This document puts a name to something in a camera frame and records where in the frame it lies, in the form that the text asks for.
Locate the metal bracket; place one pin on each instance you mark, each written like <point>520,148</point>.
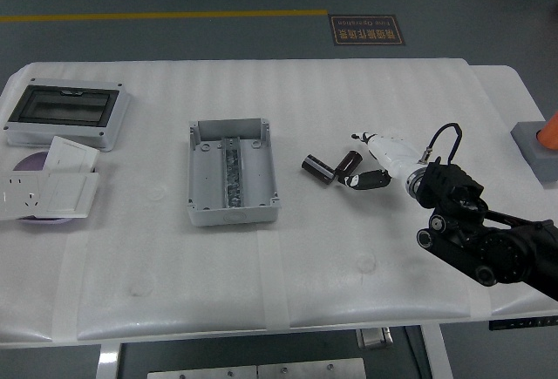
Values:
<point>375,338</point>

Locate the white tape strip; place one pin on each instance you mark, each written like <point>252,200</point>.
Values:
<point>274,283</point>
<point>479,302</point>
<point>70,287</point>

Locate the grey box with dark window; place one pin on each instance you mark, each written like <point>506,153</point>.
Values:
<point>61,109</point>

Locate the dark floor sign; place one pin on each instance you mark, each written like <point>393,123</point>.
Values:
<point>366,30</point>

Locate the black table control panel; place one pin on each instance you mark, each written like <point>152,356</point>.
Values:
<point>523,323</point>

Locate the white socket panel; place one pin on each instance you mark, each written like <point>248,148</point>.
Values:
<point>17,196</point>

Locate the white foam mat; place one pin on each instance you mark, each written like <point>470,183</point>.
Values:
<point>305,265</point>

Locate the small white switch panel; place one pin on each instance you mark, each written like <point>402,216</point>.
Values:
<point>70,154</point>

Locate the white table leg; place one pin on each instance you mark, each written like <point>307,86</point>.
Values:
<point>108,361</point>
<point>438,353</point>

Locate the large white switch panel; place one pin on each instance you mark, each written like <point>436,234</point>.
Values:
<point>65,191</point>

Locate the metal mounting rail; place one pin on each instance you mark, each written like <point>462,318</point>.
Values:
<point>232,174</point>

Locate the grey block base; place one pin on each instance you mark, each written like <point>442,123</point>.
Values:
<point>529,148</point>

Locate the grey metal plate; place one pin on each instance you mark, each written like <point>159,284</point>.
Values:
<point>311,369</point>
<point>200,373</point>

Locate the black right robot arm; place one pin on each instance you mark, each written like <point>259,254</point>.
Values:
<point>501,248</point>

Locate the open grey junction box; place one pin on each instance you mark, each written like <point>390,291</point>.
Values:
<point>205,178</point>

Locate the black cylindrical battery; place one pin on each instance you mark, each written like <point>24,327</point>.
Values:
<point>319,171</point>

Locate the purple round plate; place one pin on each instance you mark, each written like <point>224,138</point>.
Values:
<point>30,163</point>

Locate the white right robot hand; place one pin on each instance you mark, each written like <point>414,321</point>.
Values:
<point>392,154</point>

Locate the brown-black cylindrical battery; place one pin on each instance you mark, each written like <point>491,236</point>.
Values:
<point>349,162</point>

